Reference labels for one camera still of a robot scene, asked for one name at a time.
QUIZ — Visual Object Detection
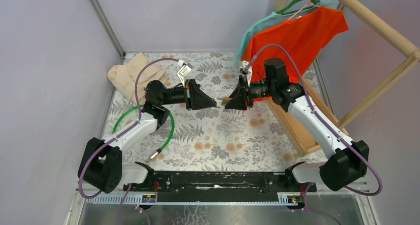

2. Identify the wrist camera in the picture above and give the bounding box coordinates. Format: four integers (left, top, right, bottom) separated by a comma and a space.
240, 60, 253, 85
177, 59, 192, 86

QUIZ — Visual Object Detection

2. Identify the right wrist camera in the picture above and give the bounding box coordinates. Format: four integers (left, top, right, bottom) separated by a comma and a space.
240, 60, 253, 85

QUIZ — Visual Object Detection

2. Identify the beige cloth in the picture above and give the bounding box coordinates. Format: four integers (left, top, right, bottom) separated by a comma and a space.
107, 53, 168, 104

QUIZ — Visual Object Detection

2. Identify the green cable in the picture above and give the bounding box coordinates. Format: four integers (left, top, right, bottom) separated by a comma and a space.
112, 106, 175, 163

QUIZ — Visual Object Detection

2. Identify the green hanger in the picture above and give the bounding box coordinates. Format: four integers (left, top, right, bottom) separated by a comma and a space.
276, 0, 320, 15

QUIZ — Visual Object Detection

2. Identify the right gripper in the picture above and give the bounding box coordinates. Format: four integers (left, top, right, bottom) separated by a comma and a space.
225, 75, 274, 111

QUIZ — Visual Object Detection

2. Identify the purple cable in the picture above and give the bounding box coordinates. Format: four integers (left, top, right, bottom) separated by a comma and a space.
78, 57, 181, 200
244, 43, 383, 197

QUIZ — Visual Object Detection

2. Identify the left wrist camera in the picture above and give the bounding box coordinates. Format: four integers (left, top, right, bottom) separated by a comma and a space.
177, 59, 192, 86

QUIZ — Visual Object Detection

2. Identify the brass padlock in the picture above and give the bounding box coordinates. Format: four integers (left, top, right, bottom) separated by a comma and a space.
221, 97, 231, 106

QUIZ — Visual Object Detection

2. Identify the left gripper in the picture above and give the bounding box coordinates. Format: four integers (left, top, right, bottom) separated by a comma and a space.
160, 78, 217, 111

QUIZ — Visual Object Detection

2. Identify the wooden rack frame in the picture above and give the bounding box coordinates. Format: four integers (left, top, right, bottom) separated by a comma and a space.
268, 0, 420, 158

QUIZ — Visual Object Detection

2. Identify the teal t-shirt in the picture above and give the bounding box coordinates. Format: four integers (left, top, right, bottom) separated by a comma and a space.
233, 0, 337, 66

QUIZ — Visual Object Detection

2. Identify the floral table mat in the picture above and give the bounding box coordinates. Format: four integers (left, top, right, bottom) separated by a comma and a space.
123, 53, 326, 171

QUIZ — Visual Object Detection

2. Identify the orange t-shirt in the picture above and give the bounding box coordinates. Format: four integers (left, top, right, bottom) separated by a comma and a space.
241, 6, 349, 83

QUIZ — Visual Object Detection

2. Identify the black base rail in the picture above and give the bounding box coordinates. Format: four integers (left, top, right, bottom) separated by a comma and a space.
123, 171, 316, 204

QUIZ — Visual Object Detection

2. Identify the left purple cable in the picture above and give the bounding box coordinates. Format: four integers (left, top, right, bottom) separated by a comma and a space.
78, 57, 181, 200

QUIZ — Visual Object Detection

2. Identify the pink hanger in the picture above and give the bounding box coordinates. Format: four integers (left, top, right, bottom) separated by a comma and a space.
288, 1, 319, 20

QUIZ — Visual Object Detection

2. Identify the small silver key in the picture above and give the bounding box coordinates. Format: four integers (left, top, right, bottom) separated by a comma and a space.
212, 98, 223, 104

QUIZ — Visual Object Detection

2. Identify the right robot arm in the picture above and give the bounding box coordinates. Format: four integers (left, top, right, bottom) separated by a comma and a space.
224, 58, 369, 191

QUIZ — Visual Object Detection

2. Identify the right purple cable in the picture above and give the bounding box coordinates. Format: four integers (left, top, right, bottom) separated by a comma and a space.
244, 43, 383, 197

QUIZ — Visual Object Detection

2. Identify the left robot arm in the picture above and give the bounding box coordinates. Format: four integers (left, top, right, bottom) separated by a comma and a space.
78, 79, 217, 199

